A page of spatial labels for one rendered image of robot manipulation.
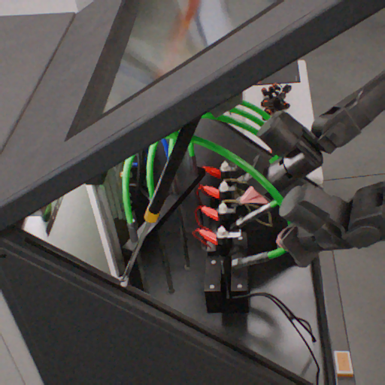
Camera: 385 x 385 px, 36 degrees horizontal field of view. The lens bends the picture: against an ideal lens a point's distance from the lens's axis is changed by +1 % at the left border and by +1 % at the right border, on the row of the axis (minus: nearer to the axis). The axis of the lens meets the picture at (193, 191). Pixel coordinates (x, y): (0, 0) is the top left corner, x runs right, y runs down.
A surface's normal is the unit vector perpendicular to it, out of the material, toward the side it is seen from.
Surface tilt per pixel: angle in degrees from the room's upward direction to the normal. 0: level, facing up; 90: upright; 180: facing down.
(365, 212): 33
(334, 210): 41
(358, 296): 0
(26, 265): 90
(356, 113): 61
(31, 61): 0
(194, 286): 0
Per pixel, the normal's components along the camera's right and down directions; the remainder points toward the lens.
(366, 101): 0.22, 0.04
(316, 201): 0.42, -0.47
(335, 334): -0.11, -0.77
